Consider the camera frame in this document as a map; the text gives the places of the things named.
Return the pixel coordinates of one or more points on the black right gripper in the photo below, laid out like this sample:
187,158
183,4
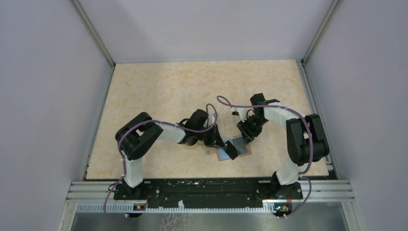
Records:
248,134

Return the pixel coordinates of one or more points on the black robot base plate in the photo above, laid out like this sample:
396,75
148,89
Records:
208,192

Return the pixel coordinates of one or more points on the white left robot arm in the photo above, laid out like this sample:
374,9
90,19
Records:
136,137

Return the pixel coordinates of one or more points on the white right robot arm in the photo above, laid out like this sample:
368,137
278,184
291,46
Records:
305,136

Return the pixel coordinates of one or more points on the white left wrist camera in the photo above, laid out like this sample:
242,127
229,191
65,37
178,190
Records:
212,119

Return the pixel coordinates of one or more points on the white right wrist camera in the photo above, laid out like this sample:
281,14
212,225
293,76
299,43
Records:
240,112

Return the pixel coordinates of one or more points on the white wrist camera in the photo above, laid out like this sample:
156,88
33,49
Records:
212,119
240,112

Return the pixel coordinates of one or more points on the white slotted cable duct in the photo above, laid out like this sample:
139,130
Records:
126,207

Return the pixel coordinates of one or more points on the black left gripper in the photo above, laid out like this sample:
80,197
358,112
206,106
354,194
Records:
215,139

